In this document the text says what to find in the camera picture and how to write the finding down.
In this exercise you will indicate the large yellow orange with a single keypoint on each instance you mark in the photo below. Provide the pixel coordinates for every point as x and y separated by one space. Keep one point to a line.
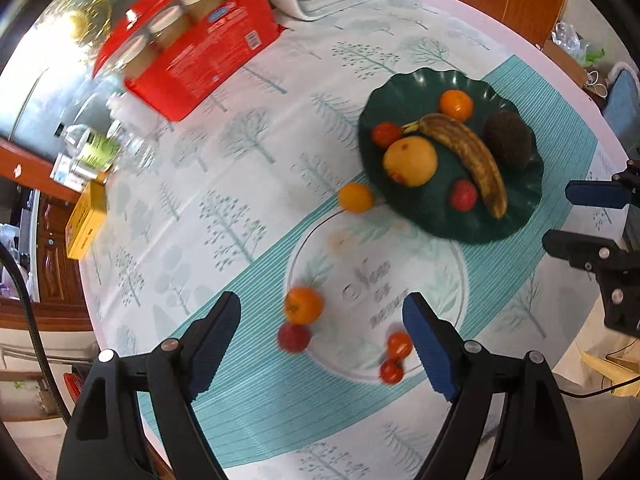
411 161

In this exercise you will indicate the clear drinking glass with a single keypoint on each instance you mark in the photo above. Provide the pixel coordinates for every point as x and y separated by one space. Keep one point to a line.
136 153

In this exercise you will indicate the small white blue box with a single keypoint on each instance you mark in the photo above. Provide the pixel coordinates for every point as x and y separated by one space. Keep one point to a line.
62 174

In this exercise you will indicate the kitchen counter cabinet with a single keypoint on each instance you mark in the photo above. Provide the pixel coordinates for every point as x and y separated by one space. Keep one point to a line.
59 304

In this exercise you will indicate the cherry tomato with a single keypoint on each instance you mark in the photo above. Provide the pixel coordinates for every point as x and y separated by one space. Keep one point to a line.
391 372
399 346

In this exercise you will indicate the brown spotted banana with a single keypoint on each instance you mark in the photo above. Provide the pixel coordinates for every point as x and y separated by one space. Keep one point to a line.
472 152

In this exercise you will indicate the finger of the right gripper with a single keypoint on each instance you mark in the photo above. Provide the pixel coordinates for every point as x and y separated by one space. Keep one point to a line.
597 194
580 251

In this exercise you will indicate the plastic bag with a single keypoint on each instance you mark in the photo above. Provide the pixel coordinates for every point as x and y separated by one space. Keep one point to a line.
564 36

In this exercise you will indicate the white plastic bottle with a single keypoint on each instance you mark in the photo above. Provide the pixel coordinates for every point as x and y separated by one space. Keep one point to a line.
135 114

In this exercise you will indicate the small mandarin with stem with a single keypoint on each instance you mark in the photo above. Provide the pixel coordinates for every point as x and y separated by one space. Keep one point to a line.
303 305

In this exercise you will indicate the blue cushion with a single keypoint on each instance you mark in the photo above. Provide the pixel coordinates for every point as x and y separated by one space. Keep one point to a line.
621 111

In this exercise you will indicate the dark green scalloped plate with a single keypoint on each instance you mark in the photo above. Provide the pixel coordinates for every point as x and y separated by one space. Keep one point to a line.
405 98

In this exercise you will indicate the red tomato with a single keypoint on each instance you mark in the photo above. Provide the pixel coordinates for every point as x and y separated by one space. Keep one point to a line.
385 134

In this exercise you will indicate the dark red wrinkled fruit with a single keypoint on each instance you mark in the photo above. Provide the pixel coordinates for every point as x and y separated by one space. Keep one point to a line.
293 338

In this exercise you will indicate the clear glass bottle green label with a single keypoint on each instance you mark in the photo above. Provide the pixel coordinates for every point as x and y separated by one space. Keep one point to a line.
92 154

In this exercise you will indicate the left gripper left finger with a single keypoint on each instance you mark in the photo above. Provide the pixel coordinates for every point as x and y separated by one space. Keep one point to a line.
104 438

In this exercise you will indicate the small yellow kumquat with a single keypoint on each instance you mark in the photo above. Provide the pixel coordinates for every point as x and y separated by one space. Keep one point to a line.
356 198

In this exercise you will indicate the dark avocado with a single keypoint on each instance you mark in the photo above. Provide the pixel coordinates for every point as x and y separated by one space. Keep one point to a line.
509 140

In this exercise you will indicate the red strawberry fruit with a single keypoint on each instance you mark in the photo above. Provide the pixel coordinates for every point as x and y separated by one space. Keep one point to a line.
463 195

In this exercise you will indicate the large orange mandarin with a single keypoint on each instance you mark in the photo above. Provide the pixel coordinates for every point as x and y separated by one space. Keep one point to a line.
456 104

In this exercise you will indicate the yellow tin box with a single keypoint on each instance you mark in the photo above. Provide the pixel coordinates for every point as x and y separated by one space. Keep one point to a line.
86 220

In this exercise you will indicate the golden door ornament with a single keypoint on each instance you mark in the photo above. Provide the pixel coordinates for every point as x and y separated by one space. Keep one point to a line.
89 20

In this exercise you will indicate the red paper cup package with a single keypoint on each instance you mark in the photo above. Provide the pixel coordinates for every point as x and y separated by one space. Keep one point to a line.
171 54

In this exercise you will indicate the tree pattern tablecloth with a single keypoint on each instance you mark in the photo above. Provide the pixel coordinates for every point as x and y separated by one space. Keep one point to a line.
241 196

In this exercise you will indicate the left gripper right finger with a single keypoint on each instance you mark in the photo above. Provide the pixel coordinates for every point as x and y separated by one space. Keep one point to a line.
535 438

